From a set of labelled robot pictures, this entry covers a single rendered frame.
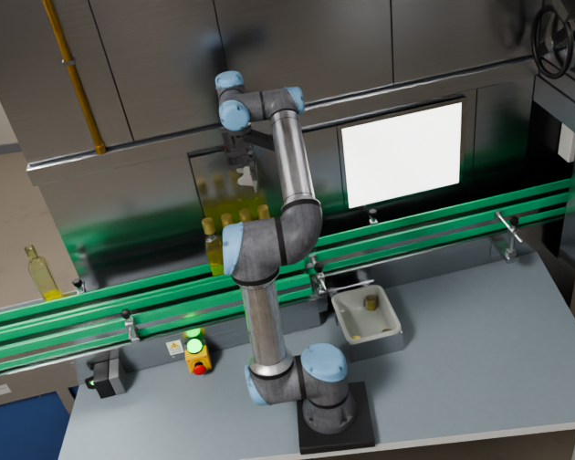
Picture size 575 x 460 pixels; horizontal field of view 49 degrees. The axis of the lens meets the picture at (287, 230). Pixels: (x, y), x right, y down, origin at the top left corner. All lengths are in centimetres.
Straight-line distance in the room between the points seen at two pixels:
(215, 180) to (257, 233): 62
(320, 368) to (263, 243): 40
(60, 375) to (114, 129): 79
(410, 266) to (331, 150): 49
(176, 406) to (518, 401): 99
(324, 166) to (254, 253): 72
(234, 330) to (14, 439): 85
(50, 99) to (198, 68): 42
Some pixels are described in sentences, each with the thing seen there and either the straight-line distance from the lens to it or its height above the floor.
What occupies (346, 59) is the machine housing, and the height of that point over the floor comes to 151.
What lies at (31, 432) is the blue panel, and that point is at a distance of 238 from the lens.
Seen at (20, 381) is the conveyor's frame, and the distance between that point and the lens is 216.
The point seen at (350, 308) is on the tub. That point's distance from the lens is 211.
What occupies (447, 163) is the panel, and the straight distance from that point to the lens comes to 221.
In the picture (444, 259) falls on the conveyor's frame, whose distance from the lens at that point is 221.
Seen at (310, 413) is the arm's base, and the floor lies 82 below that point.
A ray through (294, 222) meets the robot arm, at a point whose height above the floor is 142.
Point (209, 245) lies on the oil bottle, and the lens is 196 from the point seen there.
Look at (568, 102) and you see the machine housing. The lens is 210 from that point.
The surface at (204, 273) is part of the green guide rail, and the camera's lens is 211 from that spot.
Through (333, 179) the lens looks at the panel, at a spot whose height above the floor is 113.
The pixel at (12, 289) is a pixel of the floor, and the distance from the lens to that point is 402.
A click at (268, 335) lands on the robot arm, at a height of 114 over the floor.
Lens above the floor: 226
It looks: 37 degrees down
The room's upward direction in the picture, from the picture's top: 10 degrees counter-clockwise
